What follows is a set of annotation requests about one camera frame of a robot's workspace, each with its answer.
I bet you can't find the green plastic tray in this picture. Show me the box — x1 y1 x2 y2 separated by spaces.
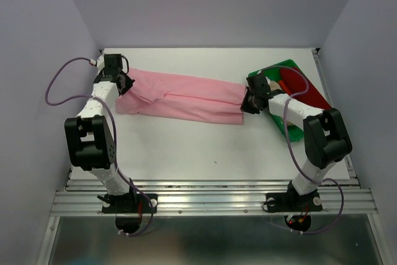
248 58 331 145

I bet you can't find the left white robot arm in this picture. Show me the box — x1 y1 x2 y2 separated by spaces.
64 54 138 212

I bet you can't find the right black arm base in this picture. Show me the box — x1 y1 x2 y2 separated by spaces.
262 182 323 233

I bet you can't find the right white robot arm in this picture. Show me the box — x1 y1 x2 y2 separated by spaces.
241 70 352 209

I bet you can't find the rolled red t-shirt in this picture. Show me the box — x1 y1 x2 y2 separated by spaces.
279 67 331 110

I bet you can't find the rolled beige t-shirt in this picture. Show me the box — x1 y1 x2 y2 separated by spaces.
269 81 282 91

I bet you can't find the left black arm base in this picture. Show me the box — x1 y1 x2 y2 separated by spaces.
97 192 158 236

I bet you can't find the aluminium rail frame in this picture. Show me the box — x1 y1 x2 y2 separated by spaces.
36 48 385 265

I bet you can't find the pink t-shirt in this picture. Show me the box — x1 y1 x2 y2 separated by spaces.
115 69 246 125

